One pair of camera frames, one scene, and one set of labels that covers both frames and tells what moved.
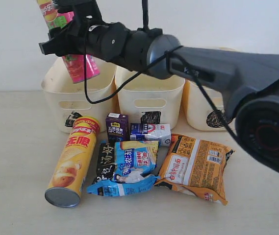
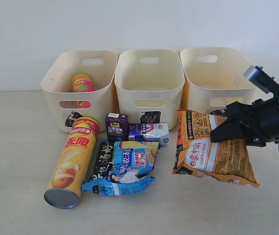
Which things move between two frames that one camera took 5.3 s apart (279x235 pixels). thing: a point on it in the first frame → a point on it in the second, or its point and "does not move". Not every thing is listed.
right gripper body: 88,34 → 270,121
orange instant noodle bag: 195,166 → 229,160
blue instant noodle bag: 125,166 does not move
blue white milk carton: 160,132 does not move
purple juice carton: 117,127 does not move
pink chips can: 56,19 → 83,83
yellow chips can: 69,175 does not move
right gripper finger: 59,45 → 231,130
